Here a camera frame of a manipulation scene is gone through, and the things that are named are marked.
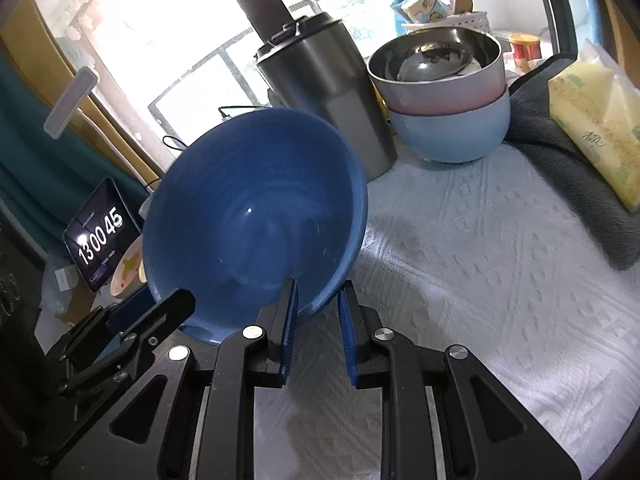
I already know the white lace tablecloth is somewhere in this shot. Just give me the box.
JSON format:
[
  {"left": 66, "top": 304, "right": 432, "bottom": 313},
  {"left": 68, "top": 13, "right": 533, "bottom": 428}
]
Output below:
[{"left": 255, "top": 145, "right": 639, "bottom": 479}]

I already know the light blue bowl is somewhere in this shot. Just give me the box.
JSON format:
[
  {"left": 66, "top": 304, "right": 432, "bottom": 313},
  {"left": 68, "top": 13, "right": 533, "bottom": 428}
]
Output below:
[{"left": 388, "top": 89, "right": 511, "bottom": 164}]

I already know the stainless steel tumbler black lid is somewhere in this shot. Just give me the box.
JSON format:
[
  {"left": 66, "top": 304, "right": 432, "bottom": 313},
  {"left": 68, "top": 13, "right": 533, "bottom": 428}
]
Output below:
[{"left": 256, "top": 12, "right": 397, "bottom": 181}]

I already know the large blue ceramic bowl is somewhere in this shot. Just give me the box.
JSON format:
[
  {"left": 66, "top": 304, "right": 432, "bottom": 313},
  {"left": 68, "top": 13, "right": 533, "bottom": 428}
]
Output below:
[{"left": 142, "top": 108, "right": 368, "bottom": 344}]

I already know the white desk lamp head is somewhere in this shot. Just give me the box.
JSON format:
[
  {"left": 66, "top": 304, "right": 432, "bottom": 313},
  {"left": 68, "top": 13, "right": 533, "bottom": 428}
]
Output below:
[{"left": 43, "top": 66, "right": 99, "bottom": 140}]

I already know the orange lidded jar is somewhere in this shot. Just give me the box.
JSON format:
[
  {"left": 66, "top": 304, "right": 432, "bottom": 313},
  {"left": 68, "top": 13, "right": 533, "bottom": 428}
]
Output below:
[{"left": 509, "top": 32, "right": 542, "bottom": 73}]

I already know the small patterned plate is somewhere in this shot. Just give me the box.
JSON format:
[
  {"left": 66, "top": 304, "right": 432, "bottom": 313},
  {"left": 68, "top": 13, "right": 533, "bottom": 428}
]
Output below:
[{"left": 110, "top": 235, "right": 146, "bottom": 300}]

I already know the tablet showing clock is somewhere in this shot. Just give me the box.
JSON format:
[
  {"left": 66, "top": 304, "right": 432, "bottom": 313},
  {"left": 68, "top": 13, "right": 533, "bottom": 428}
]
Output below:
[{"left": 63, "top": 177, "right": 141, "bottom": 292}]

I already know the white storage basket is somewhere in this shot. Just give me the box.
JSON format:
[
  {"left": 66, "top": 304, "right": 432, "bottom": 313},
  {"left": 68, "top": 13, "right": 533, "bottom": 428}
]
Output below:
[{"left": 401, "top": 11, "right": 491, "bottom": 34}]

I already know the yellow curtain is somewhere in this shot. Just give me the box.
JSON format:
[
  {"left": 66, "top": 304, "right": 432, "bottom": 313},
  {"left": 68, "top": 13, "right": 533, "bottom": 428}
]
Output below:
[{"left": 1, "top": 0, "right": 162, "bottom": 185}]

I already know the teal curtain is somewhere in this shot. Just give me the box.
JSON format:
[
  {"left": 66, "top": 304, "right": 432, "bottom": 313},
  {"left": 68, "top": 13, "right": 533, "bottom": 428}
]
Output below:
[{"left": 0, "top": 56, "right": 146, "bottom": 258}]

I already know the yellow tissue pack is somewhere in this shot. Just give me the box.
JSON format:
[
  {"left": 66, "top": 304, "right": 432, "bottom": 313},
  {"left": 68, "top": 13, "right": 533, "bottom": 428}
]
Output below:
[{"left": 548, "top": 40, "right": 639, "bottom": 214}]

